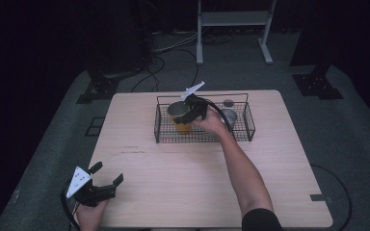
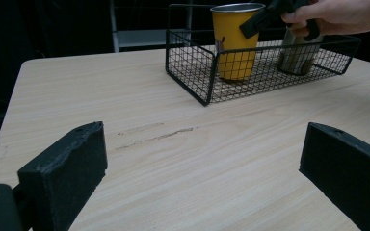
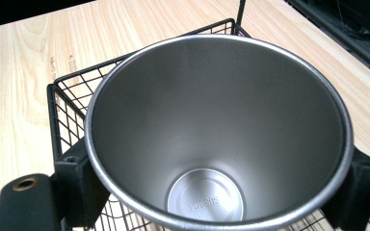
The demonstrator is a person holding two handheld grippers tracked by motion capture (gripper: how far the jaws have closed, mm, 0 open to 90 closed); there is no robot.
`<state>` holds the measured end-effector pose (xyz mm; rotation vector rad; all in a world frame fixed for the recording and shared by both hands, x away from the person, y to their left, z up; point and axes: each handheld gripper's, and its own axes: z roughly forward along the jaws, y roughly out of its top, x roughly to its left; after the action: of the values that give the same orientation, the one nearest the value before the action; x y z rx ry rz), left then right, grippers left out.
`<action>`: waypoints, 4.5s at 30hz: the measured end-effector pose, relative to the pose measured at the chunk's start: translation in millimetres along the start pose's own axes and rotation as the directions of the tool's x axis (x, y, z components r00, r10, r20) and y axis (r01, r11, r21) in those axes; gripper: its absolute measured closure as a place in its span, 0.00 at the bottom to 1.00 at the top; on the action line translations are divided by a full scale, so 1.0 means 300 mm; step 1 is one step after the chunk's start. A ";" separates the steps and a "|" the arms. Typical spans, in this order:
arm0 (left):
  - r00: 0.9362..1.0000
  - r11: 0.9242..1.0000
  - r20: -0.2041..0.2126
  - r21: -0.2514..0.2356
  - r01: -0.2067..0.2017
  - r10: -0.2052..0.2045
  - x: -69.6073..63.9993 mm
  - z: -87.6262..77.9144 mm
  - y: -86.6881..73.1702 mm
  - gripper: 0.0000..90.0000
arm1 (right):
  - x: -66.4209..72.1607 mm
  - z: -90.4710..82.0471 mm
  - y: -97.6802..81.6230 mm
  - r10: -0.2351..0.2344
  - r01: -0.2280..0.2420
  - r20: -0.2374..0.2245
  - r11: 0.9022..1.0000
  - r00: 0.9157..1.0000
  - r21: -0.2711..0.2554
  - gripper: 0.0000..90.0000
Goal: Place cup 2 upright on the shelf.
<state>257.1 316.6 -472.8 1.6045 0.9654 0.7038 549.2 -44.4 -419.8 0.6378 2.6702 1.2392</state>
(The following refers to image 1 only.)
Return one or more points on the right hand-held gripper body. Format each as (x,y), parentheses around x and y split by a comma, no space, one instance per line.
(197,107)

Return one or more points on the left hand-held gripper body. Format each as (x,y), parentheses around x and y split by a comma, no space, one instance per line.
(90,194)

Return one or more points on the orange cup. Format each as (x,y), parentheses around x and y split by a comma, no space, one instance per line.
(182,128)

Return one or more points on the silver metal cup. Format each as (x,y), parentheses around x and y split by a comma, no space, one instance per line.
(229,116)

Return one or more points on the person's right hand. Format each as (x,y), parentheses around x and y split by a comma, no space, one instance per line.
(212,123)

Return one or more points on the person's left hand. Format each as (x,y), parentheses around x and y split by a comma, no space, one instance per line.
(90,218)

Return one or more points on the dark round disc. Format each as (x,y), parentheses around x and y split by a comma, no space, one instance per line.
(228,103)

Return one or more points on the black metal stand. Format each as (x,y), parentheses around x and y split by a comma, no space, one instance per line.
(316,85)
(101,86)

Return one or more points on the black sleeve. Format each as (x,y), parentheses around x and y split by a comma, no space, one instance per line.
(261,221)

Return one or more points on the grey tape strip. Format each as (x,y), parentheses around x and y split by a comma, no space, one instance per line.
(317,197)

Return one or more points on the white metal table frame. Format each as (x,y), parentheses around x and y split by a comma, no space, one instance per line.
(234,18)

